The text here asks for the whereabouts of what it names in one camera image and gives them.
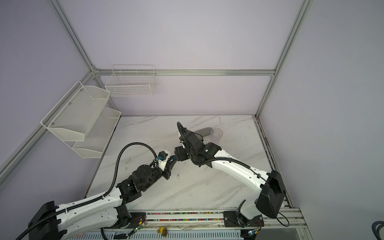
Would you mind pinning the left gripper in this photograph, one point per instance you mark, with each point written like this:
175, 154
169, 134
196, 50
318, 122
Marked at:
167, 170

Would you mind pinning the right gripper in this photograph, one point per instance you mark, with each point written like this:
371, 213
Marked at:
178, 152

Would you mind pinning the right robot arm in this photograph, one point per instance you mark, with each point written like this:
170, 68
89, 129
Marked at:
268, 186

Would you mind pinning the grey fabric case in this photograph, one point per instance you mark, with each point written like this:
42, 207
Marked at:
205, 131

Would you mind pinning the clear plastic cup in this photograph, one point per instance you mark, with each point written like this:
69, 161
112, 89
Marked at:
216, 136

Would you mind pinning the lower white mesh shelf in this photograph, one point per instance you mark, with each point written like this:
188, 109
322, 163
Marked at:
99, 136

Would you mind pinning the white mesh shelf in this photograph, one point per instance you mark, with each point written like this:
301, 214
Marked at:
73, 117
99, 136

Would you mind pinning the upper white mesh shelf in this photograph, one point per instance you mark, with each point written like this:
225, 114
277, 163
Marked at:
73, 117

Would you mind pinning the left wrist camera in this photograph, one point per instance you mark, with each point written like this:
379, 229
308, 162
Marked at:
162, 159

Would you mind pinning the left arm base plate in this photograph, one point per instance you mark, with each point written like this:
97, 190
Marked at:
129, 221

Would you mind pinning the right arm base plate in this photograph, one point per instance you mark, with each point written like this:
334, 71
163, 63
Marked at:
237, 219

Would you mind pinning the white wire basket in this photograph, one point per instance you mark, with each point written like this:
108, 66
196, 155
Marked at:
132, 81

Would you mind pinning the aluminium rail bed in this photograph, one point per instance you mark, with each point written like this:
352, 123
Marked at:
205, 225

